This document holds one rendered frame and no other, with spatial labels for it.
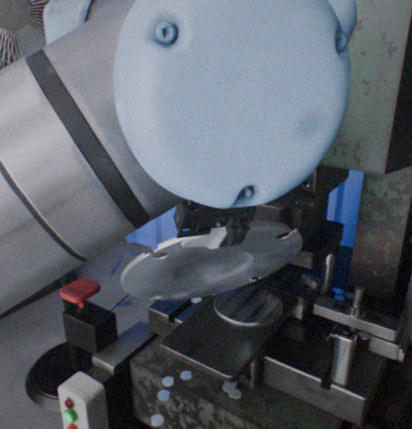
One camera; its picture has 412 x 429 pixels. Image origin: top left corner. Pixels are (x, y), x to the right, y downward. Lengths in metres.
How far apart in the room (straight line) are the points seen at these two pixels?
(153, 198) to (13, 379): 1.82
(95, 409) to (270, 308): 0.37
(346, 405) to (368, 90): 0.49
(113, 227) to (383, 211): 0.84
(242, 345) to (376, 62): 0.45
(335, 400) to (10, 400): 1.33
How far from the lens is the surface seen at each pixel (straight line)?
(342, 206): 2.03
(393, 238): 0.98
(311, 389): 0.81
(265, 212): 0.72
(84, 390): 0.89
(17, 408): 1.84
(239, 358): 0.69
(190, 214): 0.42
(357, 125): 0.62
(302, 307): 0.85
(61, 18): 0.27
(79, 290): 0.92
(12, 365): 2.02
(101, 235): 0.15
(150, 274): 0.65
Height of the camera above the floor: 1.23
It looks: 22 degrees down
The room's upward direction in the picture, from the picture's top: straight up
